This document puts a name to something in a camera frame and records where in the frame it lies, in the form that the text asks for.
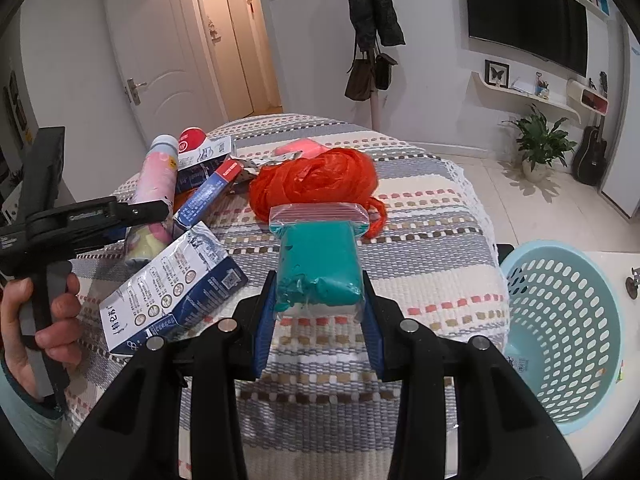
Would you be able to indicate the white standing air conditioner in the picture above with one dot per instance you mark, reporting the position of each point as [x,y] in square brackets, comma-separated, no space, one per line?
[620,135]

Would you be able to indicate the small pen holder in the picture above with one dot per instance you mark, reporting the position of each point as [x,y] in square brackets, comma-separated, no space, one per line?
[542,87]

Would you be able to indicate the person's left hand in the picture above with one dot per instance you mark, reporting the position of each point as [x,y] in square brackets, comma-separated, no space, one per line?
[65,320]

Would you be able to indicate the hallway inner door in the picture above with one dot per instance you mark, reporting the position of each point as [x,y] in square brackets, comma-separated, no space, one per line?
[230,60]

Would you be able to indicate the dark wall picture frame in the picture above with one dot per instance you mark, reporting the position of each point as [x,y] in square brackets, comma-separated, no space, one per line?
[15,105]

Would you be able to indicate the black acoustic guitar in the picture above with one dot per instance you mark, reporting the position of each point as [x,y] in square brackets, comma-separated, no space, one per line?
[590,155]

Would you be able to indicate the red white box shelf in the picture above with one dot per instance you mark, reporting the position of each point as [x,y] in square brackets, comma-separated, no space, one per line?
[590,102]

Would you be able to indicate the framed butterfly picture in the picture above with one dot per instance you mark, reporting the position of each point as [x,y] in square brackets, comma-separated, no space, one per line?
[497,74]

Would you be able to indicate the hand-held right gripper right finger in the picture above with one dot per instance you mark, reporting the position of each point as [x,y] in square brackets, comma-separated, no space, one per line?
[375,330]

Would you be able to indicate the orange plastic bag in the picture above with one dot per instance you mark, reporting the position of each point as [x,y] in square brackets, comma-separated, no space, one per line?
[310,180]

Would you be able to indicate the blue red-striped box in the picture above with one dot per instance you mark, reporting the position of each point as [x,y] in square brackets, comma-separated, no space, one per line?
[205,195]

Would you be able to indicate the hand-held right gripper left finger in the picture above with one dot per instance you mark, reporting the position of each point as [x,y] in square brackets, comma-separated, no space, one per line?
[262,330]

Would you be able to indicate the papers on shelf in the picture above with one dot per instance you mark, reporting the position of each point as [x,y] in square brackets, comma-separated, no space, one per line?
[522,85]

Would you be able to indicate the striped woven blanket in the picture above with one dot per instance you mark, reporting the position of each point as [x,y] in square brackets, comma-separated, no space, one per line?
[425,240]

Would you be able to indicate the potted green plant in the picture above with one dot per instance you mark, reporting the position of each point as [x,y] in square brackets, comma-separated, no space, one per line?
[540,140]

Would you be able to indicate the small blue white carton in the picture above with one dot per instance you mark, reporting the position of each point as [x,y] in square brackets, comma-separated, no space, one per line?
[205,160]

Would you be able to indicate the large crushed blue white carton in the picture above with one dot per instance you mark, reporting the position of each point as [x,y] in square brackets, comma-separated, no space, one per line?
[170,285]

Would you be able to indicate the small metal mount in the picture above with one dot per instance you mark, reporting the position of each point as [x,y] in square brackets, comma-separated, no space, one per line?
[632,282]

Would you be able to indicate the person's left forearm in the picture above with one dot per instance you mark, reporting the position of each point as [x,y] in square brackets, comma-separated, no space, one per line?
[25,430]

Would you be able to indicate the small door ornament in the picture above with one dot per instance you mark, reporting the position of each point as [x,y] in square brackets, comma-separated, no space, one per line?
[214,30]

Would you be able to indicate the black hanging bag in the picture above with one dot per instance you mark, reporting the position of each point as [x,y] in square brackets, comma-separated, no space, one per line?
[384,72]

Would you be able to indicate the white coat rack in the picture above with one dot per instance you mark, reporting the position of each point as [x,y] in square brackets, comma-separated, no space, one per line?
[378,110]

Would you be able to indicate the white curved lower shelf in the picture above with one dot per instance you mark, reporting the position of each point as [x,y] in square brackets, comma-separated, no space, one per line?
[525,96]

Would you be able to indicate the pink yellow bottle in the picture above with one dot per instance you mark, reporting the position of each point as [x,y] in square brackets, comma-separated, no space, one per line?
[157,170]

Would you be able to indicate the pink packet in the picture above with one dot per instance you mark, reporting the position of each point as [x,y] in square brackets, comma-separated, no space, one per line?
[302,147]

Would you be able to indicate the dark hanging coat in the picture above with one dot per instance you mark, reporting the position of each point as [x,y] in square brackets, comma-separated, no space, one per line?
[372,5]

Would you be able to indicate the black wall television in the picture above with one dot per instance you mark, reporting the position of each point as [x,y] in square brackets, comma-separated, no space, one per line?
[525,10]

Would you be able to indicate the light blue plastic basket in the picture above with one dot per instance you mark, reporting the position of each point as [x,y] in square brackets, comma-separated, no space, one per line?
[550,247]

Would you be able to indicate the white door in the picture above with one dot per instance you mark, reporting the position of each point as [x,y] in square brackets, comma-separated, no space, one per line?
[150,35]

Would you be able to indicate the green item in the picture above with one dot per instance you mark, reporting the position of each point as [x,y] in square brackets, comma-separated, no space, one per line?
[317,260]

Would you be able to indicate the brown hanging bag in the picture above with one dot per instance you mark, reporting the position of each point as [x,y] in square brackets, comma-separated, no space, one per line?
[357,82]

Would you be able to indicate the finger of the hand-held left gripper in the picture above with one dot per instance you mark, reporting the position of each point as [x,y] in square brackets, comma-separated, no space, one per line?
[145,211]

